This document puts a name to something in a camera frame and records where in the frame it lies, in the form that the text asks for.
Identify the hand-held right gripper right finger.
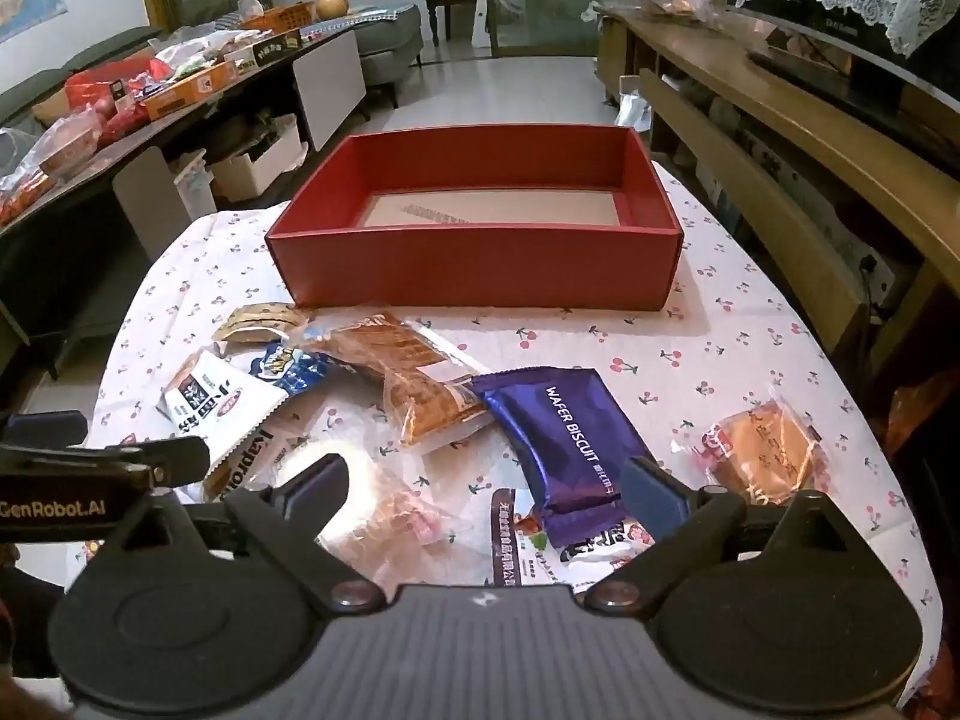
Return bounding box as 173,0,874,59
585,457,860,616

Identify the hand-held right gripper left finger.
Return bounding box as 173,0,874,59
112,454,387,617

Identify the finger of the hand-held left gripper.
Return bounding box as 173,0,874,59
0,436,211,490

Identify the clear bread packet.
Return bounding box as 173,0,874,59
266,439,466,586

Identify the white and black snack packet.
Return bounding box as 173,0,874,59
155,349,290,440

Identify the purple wafer biscuit packet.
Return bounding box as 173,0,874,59
469,366,661,547

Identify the blue sausage packet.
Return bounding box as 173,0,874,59
247,341,338,395

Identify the white cartoon print packet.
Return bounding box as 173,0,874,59
491,487,653,587

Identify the clear toast slice packet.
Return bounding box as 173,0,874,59
304,311,492,455

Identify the red cardboard box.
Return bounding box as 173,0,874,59
266,124,685,312

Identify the white brown-lettered snack packet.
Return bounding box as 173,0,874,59
201,420,316,503

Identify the orange cake packet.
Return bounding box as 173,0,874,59
686,386,833,507

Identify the small brown snack packet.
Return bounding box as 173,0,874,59
211,302,316,346

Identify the cherry print tablecloth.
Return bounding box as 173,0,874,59
64,157,938,706

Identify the white storage box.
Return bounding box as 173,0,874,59
169,148,218,222
206,114,308,200

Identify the pile of clear snack bags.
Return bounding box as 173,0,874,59
0,120,102,222

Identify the orange carton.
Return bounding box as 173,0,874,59
142,60,241,121

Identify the red plastic bag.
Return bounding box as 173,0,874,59
64,64,162,121

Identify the white plastic bag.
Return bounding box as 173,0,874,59
619,75,657,128

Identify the long black table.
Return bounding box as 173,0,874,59
0,15,368,383

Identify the grey sofa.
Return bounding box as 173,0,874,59
352,4,425,110

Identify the orange basket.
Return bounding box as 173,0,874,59
244,4,316,35

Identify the black television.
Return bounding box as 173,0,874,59
720,0,960,117

